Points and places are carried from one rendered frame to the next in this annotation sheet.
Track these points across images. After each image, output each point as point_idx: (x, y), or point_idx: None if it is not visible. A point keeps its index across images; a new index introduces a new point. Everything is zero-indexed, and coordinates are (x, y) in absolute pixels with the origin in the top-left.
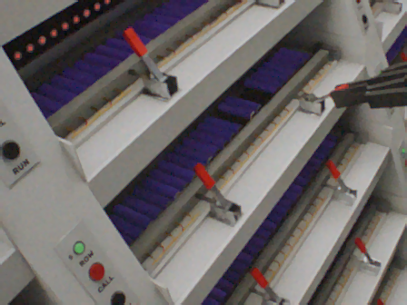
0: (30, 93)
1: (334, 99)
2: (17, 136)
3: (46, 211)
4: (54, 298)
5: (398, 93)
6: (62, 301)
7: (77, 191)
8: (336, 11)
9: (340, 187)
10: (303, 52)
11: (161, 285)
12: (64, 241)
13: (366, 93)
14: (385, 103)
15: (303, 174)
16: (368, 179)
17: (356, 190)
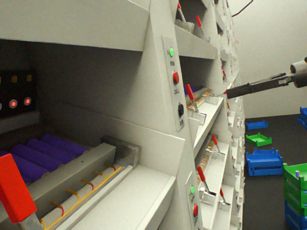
0: None
1: (228, 93)
2: None
3: (161, 12)
4: (150, 77)
5: (273, 80)
6: (160, 77)
7: (171, 22)
8: (214, 69)
9: (217, 151)
10: None
11: (195, 119)
12: (166, 40)
13: (251, 84)
14: (263, 87)
15: None
16: (225, 153)
17: (225, 153)
